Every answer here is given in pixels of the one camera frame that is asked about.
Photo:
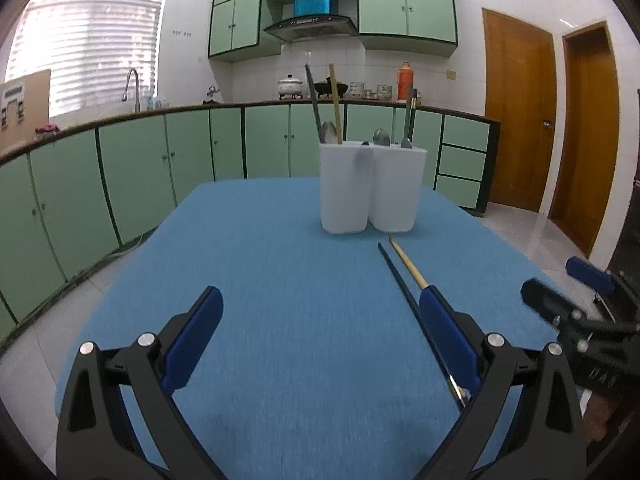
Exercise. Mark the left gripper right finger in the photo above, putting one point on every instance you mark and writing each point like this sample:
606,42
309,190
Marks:
522,419

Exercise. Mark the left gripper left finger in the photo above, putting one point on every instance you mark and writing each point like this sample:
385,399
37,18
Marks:
96,439

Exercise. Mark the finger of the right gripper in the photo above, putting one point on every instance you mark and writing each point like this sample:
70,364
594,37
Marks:
584,272
565,317

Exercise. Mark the black chopstick with silver band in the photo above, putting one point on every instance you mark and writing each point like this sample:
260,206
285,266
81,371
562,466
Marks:
314,102

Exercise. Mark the person's right hand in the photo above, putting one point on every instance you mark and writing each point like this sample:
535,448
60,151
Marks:
602,417

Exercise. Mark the wooden door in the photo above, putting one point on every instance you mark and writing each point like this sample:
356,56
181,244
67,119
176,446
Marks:
592,128
521,97

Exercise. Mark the blue table cloth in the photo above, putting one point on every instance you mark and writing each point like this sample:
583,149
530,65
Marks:
317,369

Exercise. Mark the lower green cabinets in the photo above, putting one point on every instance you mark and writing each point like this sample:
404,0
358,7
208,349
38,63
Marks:
69,202

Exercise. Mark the green cabinets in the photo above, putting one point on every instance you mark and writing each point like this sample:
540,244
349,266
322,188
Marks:
69,202
243,29

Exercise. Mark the white utensil holder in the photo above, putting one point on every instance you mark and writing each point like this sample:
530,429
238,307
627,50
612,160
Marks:
369,185

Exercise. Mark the metal spoon right compartment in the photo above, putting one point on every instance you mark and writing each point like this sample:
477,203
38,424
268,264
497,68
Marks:
381,137

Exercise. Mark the metal spoon compartment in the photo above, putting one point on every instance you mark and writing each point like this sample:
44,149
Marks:
381,137
328,133

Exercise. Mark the orange thermos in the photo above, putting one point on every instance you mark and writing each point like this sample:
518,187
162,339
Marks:
404,82

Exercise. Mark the pink cloth on counter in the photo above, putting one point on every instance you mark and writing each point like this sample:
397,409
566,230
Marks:
46,131

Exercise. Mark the metal spoon left compartment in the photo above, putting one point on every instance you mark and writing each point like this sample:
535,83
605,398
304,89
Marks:
328,133

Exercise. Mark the patterned ceramic jar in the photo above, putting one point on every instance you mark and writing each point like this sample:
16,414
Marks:
356,89

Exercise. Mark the cardboard box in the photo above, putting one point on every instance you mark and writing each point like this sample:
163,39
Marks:
24,108

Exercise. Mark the upper green cabinets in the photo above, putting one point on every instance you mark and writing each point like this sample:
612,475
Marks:
243,29

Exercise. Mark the black wok with lid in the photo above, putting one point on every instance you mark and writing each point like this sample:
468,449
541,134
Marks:
324,89

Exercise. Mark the small figurine on counter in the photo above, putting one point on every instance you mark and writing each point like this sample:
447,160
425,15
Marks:
211,95

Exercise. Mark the white cooking pot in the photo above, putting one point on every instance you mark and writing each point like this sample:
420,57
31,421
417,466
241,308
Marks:
290,88

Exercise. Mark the black range hood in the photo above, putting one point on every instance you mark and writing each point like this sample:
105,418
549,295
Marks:
310,27

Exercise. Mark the blue box above hood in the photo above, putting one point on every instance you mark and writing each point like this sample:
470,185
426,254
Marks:
311,7

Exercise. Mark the window blinds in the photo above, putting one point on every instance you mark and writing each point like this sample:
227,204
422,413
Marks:
98,51

